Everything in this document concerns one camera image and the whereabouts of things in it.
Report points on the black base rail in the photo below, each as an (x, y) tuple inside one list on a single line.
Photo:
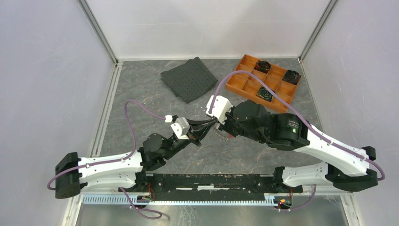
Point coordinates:
[(211, 187)]

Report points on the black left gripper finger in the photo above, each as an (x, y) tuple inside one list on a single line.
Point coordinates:
[(198, 122), (200, 131)]

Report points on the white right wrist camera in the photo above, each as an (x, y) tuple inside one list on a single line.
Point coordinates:
[(219, 109)]

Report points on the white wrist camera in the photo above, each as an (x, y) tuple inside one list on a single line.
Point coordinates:
[(180, 126), (219, 109)]

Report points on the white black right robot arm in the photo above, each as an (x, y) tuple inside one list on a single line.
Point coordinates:
[(342, 166)]

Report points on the dark patterned roll front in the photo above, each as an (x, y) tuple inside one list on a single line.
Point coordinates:
[(265, 94)]

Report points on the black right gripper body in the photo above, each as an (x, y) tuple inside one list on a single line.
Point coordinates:
[(230, 125)]

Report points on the grey perforated mat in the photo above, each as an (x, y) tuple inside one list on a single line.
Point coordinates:
[(190, 80)]

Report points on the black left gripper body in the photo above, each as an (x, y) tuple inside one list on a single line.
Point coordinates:
[(192, 137)]

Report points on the wooden compartment tray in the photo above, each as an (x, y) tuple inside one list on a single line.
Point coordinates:
[(247, 86)]

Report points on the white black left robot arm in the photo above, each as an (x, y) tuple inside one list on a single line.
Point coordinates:
[(74, 174)]

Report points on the large metal keyring red grip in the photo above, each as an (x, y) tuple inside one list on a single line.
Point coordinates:
[(222, 133)]

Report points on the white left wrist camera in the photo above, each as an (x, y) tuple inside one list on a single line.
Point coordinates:
[(180, 126)]

